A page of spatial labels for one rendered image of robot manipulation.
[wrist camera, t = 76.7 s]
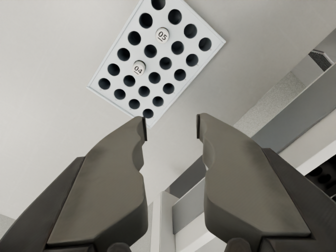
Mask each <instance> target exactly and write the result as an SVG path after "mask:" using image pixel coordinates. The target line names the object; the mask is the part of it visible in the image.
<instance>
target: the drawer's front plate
mask: <svg viewBox="0 0 336 252"><path fill-rule="evenodd" d="M178 200H179V198H177V197H175V196H174V195H172V194H170V193H168V192H166V191H161V192H160V193H159V194H158V195H157V196H156V197H155V198H154V200H153V211H152V228H151V244H150V252H176V235H175V234H173V211H172V206H174V204H175V203H176V202H177V201H178ZM226 246H227V243H225V242H224V241H222V240H221V239H219V238H218V237H215V238H213V239H212V240H210V241H209V242H207V243H206V244H204V245H203V246H202V247H200V248H199V249H197V250H196V251H194V252H224V251H225V248H226Z"/></svg>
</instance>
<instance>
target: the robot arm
mask: <svg viewBox="0 0 336 252"><path fill-rule="evenodd" d="M196 138H197V139H199V140H200V141H201V142H202V143H203V152H202V161H203V163H204V164H205V165H206V166H207V168H208V170H207V171H206V173H205V184H204V201H203V206H204V221H205V226H206V228H207V230H208V231H209V232H210V233H212V234H213V235H215V236H216V237H217V238H219V239H220V240H222V241H223V242H225V243H226V244H227V245H226V247H225V250H224V252H336V202H335V201H334V200H333V199H332V198H330V197H329V196H328V195H327V194H326V193H324V192H323V191H322V190H321V189H320V188H318V187H317V186H316V185H315V184H314V183H312V182H311V181H310V180H309V179H307V178H306V177H305V176H304V175H302V174H301V173H300V172H299V171H298V170H296V169H295V168H294V167H293V166H291V165H290V164H289V163H288V162H287V161H285V160H284V159H283V158H282V157H280V156H279V155H278V154H277V153H276V152H274V151H273V150H272V149H271V148H262V147H261V146H259V145H258V144H257V143H256V142H255V141H254V140H252V139H251V138H250V137H249V136H247V135H246V134H244V133H243V132H241V131H240V130H238V129H236V128H234V127H233V126H231V125H229V124H227V123H225V122H223V121H221V120H219V119H217V118H215V117H213V116H211V115H210V114H208V113H201V114H197V115H196ZM145 141H148V139H147V123H146V117H145V116H135V117H134V118H132V119H131V120H129V121H128V122H126V123H125V124H123V125H122V126H120V127H119V128H117V129H116V130H114V131H112V132H111V133H109V134H108V135H107V136H105V137H104V138H103V139H102V140H100V141H99V142H98V143H97V144H96V145H95V146H94V147H93V148H92V149H91V150H90V151H89V152H88V153H87V154H86V155H85V156H80V157H76V158H75V159H74V161H73V162H72V163H71V164H70V165H69V166H68V167H67V168H66V169H65V170H64V171H63V172H62V173H61V174H60V175H59V176H58V177H57V178H56V179H55V180H54V181H53V182H52V183H51V184H50V185H49V186H48V187H47V188H46V189H45V190H44V191H43V192H42V193H41V194H40V195H39V196H38V197H37V198H36V199H35V200H34V201H33V202H32V203H31V204H30V205H29V206H28V207H27V208H26V209H25V210H24V211H23V213H22V214H21V215H20V216H19V217H18V218H17V219H16V220H15V222H14V223H13V224H12V225H11V226H10V228H9V229H8V230H7V231H6V233H5V234H4V235H3V237H2V238H1V239H0V252H132V251H131V249H130V246H132V245H133V244H134V243H135V242H137V241H138V240H139V239H140V238H141V237H143V236H144V235H145V234H146V232H147V230H148V227H149V222H148V204H147V197H146V190H145V183H144V177H143V175H142V174H141V173H140V170H141V168H142V167H143V166H144V157H143V149H142V146H143V144H144V143H145Z"/></svg>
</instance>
